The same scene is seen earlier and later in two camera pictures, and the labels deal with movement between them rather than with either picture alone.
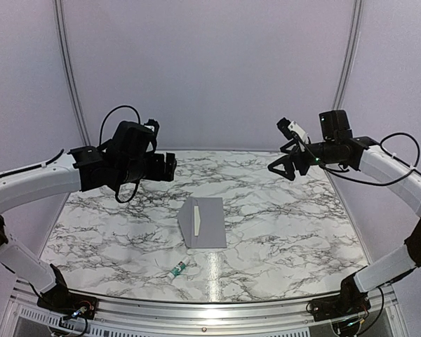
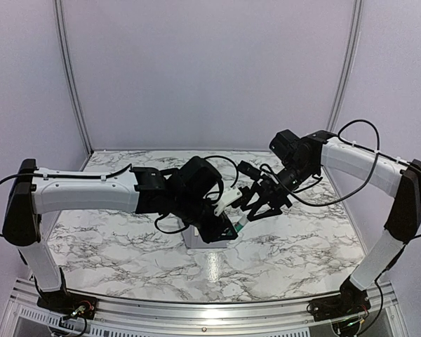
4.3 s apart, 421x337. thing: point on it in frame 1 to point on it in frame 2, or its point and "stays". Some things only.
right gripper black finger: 287,163 to 247,200
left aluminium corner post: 71,67 stays
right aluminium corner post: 351,56 stays
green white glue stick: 178,268 to 241,223
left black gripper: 157,173 to 212,233
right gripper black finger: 284,149 to 273,210
